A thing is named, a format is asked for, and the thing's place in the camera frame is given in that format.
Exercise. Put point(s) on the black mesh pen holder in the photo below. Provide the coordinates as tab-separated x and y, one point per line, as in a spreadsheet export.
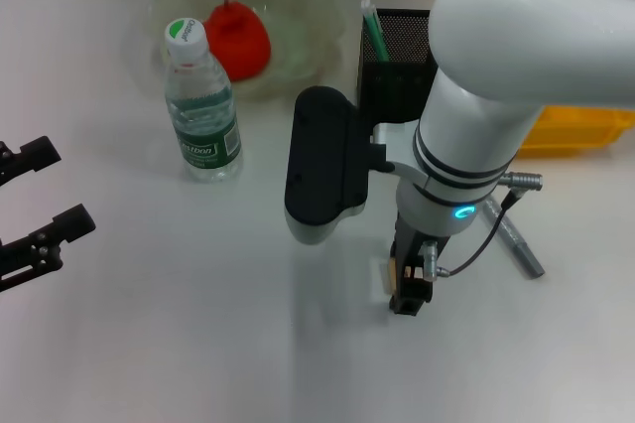
397	90

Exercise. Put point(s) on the grey marker pen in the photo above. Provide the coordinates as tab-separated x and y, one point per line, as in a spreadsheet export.
526	256

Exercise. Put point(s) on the pale green glass fruit bowl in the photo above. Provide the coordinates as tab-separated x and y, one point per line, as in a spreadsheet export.
302	31

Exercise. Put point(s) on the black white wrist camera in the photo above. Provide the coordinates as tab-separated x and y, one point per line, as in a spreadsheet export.
322	160

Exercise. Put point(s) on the clear water bottle green label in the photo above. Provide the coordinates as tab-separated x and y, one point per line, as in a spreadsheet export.
203	115

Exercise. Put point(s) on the yellow plastic bin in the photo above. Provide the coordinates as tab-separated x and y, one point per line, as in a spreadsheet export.
570	130

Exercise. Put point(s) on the beige eraser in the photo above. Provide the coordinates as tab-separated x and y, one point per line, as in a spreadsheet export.
392	274

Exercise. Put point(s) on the green pen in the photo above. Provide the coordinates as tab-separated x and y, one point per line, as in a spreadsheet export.
376	31

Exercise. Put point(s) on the red pumpkin-shaped toy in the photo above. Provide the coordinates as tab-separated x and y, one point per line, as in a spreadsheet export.
243	45

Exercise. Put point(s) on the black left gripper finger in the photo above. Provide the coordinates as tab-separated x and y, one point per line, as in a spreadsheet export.
69	224
37	155

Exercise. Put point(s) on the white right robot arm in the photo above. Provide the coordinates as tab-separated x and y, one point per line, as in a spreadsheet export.
511	45

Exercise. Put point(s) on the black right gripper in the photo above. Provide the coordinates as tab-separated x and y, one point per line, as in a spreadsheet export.
409	249

